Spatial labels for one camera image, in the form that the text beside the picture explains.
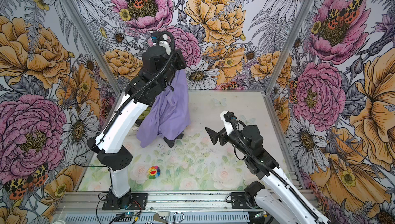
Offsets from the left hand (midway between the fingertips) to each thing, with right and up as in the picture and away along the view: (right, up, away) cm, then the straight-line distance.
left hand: (181, 55), depth 63 cm
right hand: (+14, -30, +6) cm, 33 cm away
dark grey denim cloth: (-9, -42, +25) cm, 49 cm away
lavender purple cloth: (-8, -25, +16) cm, 31 cm away
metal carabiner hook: (-4, -71, +7) cm, 72 cm away
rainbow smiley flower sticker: (-17, -55, +18) cm, 61 cm away
